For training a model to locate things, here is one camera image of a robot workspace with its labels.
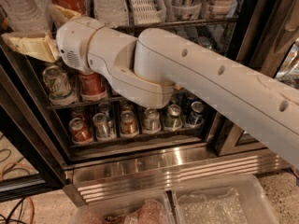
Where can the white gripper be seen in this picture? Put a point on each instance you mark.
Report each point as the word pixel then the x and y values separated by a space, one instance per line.
pixel 73 42

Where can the clear plastic water bottle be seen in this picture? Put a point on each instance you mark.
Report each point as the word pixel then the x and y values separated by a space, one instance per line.
pixel 27 15

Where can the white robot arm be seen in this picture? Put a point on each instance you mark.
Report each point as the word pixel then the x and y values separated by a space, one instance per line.
pixel 145 70

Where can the empty white shelf tray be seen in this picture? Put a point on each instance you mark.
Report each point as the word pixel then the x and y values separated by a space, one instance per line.
pixel 148 11

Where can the silver can bottom shelf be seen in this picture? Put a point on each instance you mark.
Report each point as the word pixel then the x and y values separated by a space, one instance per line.
pixel 102 130

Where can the red can bottom shelf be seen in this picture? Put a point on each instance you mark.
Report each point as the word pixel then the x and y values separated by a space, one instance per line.
pixel 80 131

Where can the orange can bottom shelf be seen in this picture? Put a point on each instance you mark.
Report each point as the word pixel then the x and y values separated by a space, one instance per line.
pixel 129 127

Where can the white can bottom shelf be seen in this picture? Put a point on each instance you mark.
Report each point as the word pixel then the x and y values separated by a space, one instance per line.
pixel 151 121

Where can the glass fridge door left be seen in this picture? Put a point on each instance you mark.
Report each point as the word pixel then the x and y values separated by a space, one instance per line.
pixel 23 123

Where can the green can bottom shelf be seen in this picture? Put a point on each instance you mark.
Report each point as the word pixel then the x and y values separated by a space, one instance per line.
pixel 172 119

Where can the stainless fridge base grille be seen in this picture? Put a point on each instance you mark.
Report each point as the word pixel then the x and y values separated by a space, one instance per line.
pixel 95 181

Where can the blue can bottom shelf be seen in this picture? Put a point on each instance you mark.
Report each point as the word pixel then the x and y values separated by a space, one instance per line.
pixel 194 116

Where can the green 7up can front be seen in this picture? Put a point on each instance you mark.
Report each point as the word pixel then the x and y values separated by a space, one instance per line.
pixel 58 85

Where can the red soda can front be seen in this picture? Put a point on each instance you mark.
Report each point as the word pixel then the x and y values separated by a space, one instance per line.
pixel 92 87

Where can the silver tall can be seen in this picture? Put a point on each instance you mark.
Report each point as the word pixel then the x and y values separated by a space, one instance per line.
pixel 186 10

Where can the clear bin with pink items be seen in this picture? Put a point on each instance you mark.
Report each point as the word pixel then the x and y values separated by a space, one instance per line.
pixel 141 207

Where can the clear bin with bubble wrap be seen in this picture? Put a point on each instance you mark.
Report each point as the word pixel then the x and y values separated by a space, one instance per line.
pixel 226 199

